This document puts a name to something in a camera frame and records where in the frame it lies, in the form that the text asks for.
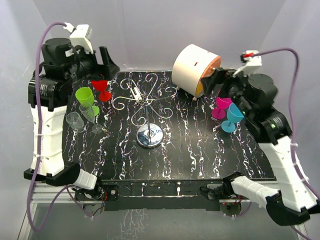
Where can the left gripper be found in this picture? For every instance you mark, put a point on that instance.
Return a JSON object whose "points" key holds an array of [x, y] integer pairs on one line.
{"points": [[100, 71]]}

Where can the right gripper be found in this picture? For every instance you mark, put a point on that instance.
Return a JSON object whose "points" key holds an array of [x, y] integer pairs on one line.
{"points": [[220, 76]]}

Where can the red wine glass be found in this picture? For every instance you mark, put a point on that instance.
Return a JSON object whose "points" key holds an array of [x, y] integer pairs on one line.
{"points": [[101, 87]]}

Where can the pink wine glass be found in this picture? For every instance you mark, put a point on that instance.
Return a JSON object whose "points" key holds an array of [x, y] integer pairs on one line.
{"points": [[219, 112]]}

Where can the green wine glass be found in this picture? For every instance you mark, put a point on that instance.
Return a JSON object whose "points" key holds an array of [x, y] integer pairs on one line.
{"points": [[85, 96]]}

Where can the cyan wine glass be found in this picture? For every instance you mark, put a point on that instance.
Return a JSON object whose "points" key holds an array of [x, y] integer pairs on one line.
{"points": [[234, 116]]}

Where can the clear champagne flute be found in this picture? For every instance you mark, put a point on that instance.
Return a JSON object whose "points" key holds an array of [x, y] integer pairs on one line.
{"points": [[88, 112]]}

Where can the clear tumbler glass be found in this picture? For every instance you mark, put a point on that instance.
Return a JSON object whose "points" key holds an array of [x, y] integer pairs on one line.
{"points": [[75, 121]]}

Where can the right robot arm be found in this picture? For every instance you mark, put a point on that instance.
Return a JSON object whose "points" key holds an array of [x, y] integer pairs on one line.
{"points": [[292, 203]]}

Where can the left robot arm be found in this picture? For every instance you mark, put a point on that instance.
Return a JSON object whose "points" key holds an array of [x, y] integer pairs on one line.
{"points": [[64, 63]]}

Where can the chrome wine glass rack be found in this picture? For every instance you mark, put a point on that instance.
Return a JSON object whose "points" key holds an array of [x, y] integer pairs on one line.
{"points": [[149, 135]]}

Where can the white cylindrical stool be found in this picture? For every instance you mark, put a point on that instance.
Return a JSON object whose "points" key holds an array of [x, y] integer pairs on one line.
{"points": [[193, 64]]}

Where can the small white clip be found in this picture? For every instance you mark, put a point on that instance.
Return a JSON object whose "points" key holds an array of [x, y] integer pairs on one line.
{"points": [[136, 93]]}

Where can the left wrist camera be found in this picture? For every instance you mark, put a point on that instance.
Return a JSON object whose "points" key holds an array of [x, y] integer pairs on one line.
{"points": [[80, 36]]}

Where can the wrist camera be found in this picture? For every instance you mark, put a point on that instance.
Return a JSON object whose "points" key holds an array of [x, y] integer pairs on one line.
{"points": [[80, 36], [250, 63]]}

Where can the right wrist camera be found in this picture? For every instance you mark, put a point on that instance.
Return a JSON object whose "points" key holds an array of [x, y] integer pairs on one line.
{"points": [[250, 63]]}

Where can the black base frame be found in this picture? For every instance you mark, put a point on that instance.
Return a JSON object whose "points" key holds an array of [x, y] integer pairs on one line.
{"points": [[158, 195]]}

